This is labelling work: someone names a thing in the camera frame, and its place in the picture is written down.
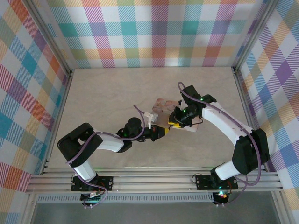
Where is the aluminium side rail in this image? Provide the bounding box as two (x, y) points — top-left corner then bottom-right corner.
(232, 69), (271, 172)
(38, 70), (75, 175)

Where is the grey slotted cable duct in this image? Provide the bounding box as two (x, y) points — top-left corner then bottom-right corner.
(37, 192), (214, 203)

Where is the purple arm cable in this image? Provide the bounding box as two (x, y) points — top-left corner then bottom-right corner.
(65, 104), (148, 208)
(177, 81), (262, 206)

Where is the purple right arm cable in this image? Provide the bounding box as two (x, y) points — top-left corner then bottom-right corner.
(177, 81), (262, 206)

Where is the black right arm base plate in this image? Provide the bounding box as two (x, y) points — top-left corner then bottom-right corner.
(195, 174), (238, 190)

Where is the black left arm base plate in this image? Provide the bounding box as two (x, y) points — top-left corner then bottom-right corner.
(71, 176), (114, 191)

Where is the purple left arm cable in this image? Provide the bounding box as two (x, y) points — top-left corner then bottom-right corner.
(65, 104), (148, 208)

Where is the pink patterned box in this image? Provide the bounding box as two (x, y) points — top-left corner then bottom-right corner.
(151, 98), (201, 133)

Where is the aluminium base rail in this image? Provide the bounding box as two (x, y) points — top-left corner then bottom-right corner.
(25, 166), (285, 194)

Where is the aluminium frame post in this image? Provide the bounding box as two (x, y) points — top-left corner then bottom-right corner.
(231, 0), (283, 74)
(27, 0), (75, 77)

